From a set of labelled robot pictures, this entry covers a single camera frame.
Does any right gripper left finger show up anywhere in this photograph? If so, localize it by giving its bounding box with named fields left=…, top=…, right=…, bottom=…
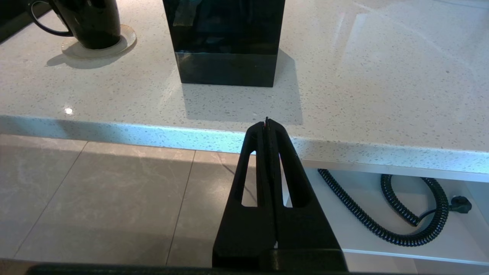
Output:
left=212, top=121, right=276, bottom=268

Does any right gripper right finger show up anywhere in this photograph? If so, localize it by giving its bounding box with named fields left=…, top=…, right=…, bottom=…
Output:
left=267, top=118, right=348, bottom=271

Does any white base panel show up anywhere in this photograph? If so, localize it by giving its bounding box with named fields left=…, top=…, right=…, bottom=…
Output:
left=304, top=168, right=489, bottom=266

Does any black tissue box white lid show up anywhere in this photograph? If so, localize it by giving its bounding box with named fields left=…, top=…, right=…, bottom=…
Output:
left=162, top=0, right=285, bottom=87

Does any round clear coaster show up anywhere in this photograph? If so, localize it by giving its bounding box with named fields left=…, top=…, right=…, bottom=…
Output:
left=60, top=24, right=137, bottom=60

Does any black mug white inside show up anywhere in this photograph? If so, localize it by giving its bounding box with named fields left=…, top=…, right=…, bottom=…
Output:
left=26, top=0, right=121, bottom=50

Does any black coiled cable with plug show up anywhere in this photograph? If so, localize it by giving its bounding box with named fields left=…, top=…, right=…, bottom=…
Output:
left=318, top=169, right=473, bottom=247

